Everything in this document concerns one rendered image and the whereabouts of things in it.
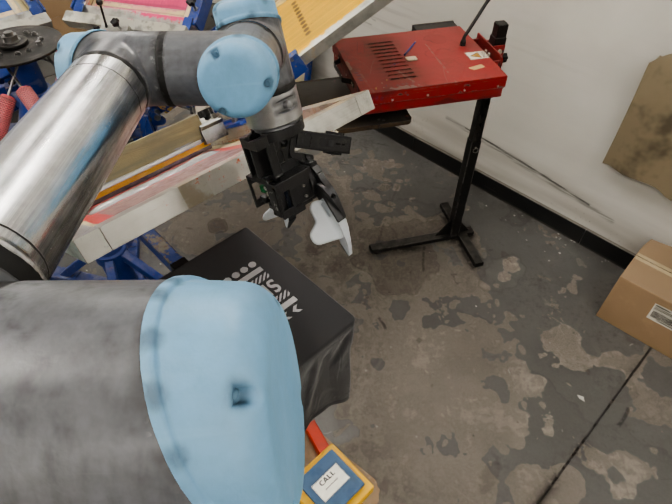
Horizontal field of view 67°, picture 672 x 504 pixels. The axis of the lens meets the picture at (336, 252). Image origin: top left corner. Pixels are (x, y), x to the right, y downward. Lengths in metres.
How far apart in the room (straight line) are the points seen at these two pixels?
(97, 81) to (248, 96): 0.13
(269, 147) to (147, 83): 0.19
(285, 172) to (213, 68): 0.22
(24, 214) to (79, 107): 0.13
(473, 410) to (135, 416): 2.19
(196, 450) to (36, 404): 0.06
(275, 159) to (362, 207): 2.42
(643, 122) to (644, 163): 0.19
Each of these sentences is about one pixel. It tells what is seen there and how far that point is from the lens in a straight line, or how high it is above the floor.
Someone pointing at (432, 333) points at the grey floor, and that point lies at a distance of 2.53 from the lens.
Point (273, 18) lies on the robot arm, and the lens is 0.65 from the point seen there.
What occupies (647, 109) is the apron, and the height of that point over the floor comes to 0.88.
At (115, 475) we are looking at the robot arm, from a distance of 0.23.
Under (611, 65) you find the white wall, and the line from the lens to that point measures 2.70.
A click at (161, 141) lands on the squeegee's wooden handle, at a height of 1.28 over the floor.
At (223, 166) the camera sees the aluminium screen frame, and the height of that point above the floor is 1.56.
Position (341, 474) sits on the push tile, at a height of 0.97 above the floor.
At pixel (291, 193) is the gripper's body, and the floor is 1.61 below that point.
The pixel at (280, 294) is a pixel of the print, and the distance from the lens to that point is 1.42.
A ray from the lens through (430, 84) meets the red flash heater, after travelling 2.01.
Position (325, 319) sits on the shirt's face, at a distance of 1.36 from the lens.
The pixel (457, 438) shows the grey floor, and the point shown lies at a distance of 2.29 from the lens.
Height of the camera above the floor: 2.06
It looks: 47 degrees down
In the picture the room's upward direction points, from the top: straight up
